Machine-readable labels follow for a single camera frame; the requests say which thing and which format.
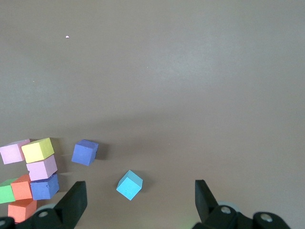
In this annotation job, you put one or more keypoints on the orange foam cube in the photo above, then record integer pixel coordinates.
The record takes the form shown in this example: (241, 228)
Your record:
(21, 189)
(21, 211)

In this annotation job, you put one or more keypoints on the pink foam cube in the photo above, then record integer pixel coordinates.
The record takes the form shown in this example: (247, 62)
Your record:
(42, 168)
(12, 153)

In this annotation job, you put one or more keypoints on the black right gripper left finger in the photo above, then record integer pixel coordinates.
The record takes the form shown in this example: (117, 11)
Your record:
(71, 205)

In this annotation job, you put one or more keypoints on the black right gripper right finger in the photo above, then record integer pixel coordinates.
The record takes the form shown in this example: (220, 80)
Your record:
(208, 206)

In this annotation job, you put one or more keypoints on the purple foam cube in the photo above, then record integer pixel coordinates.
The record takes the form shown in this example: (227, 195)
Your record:
(45, 187)
(84, 152)

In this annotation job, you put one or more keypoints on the yellow foam cube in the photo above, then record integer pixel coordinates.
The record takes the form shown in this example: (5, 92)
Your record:
(38, 150)

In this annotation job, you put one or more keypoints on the cyan foam cube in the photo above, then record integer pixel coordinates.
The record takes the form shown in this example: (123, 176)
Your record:
(129, 185)

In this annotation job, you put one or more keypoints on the green foam cube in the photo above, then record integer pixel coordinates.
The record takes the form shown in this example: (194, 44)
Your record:
(6, 193)

